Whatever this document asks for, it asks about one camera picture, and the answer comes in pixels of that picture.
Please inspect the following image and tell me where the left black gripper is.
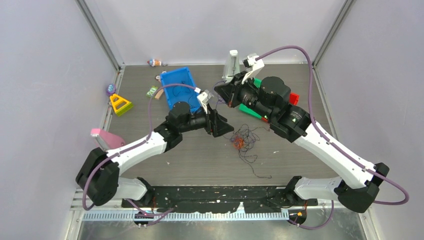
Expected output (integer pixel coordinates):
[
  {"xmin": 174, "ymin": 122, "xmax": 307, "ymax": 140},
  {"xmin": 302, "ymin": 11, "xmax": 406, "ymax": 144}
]
[{"xmin": 179, "ymin": 103, "xmax": 233, "ymax": 137}]

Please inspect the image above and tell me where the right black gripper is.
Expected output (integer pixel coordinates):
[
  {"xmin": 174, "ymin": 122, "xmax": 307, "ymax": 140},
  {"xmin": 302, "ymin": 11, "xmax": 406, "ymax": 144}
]
[{"xmin": 214, "ymin": 71, "xmax": 274, "ymax": 121}]

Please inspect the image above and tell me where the purple wire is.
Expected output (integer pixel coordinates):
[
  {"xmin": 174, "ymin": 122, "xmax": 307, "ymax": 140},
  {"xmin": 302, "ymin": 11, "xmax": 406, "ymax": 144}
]
[{"xmin": 211, "ymin": 79, "xmax": 258, "ymax": 153}]

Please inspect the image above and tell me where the black wire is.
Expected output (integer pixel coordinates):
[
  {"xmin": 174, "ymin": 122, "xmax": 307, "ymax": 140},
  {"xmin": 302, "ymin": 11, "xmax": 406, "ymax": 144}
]
[{"xmin": 170, "ymin": 82, "xmax": 273, "ymax": 180}]

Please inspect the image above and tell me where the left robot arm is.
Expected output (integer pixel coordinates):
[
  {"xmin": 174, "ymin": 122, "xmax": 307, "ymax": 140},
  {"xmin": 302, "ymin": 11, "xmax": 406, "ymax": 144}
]
[{"xmin": 75, "ymin": 101, "xmax": 234, "ymax": 210}]

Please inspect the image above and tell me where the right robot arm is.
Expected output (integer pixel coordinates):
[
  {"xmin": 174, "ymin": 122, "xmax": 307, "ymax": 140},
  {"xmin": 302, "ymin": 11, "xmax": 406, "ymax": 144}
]
[{"xmin": 214, "ymin": 74, "xmax": 390, "ymax": 213}]

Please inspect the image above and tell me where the white metronome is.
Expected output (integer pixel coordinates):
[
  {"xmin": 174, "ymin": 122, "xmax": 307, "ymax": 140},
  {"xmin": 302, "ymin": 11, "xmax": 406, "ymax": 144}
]
[{"xmin": 222, "ymin": 50, "xmax": 241, "ymax": 83}]

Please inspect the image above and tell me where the green plastic bin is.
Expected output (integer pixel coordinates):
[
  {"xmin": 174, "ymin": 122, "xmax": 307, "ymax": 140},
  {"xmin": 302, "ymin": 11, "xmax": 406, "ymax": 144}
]
[{"xmin": 238, "ymin": 78, "xmax": 266, "ymax": 121}]

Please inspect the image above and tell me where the blue plastic bin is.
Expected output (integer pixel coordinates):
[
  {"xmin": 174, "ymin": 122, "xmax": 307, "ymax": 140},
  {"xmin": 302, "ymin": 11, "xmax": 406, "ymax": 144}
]
[{"xmin": 160, "ymin": 67, "xmax": 201, "ymax": 113}]

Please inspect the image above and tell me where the red plastic bin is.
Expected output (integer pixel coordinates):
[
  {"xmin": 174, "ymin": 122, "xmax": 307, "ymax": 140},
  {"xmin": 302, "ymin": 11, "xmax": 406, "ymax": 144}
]
[{"xmin": 261, "ymin": 93, "xmax": 300, "ymax": 122}]

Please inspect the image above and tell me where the wooden block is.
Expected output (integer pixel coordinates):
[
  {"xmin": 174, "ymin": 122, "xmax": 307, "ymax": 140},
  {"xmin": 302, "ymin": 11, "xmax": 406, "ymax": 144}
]
[{"xmin": 154, "ymin": 89, "xmax": 164, "ymax": 100}]

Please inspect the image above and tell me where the small round toy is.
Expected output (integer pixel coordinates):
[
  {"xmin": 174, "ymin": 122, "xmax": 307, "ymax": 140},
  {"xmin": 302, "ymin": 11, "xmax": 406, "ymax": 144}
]
[{"xmin": 155, "ymin": 70, "xmax": 167, "ymax": 82}]

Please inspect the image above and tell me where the green toy block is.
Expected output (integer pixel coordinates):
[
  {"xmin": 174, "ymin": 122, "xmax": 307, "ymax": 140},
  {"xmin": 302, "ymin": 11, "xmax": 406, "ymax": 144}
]
[{"xmin": 146, "ymin": 86, "xmax": 158, "ymax": 98}]

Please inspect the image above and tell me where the small figurine toy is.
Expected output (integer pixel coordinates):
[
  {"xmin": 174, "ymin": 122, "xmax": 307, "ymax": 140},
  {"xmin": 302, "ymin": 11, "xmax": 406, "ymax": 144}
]
[{"xmin": 147, "ymin": 58, "xmax": 163, "ymax": 67}]

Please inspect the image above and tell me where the yellow triangle toy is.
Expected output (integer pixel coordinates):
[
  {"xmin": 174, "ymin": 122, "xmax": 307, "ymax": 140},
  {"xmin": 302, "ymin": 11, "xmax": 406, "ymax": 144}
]
[{"xmin": 109, "ymin": 93, "xmax": 134, "ymax": 117}]

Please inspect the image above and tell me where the pink stand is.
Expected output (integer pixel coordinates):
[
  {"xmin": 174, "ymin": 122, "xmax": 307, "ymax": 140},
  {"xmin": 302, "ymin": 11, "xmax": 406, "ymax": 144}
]
[{"xmin": 90, "ymin": 128, "xmax": 126, "ymax": 151}]

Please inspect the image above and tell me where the purple round toy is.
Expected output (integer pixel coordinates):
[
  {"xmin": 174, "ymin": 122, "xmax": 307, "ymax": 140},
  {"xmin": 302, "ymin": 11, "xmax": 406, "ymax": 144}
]
[{"xmin": 106, "ymin": 83, "xmax": 117, "ymax": 97}]

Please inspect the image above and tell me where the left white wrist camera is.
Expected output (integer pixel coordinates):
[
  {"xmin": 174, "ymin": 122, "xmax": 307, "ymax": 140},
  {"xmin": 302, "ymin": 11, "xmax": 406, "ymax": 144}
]
[{"xmin": 194, "ymin": 87, "xmax": 214, "ymax": 115}]

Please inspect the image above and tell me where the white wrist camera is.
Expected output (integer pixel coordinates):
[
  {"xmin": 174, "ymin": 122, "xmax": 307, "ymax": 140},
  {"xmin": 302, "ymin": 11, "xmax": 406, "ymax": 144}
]
[
  {"xmin": 241, "ymin": 53, "xmax": 265, "ymax": 85},
  {"xmin": 194, "ymin": 87, "xmax": 214, "ymax": 115}
]

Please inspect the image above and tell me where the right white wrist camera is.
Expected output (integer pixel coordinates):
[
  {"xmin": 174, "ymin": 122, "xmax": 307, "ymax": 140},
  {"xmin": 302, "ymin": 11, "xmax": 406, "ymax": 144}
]
[{"xmin": 241, "ymin": 53, "xmax": 265, "ymax": 85}]

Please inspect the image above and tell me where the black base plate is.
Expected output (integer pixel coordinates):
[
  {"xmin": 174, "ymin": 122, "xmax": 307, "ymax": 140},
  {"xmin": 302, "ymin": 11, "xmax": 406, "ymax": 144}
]
[{"xmin": 134, "ymin": 185, "xmax": 318, "ymax": 214}]

